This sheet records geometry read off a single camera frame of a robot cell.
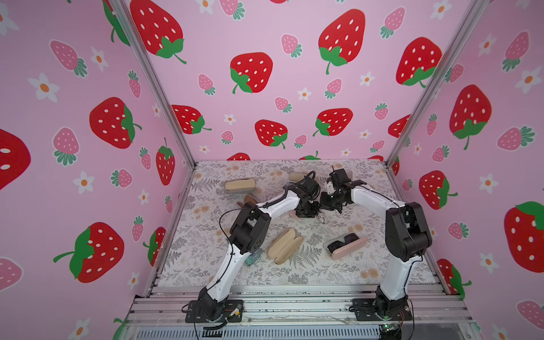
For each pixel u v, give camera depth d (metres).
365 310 0.73
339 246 0.82
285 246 0.90
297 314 0.73
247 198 1.03
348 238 0.91
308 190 0.80
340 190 0.73
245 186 1.11
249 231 0.58
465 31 0.73
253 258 0.86
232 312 0.72
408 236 0.50
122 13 0.69
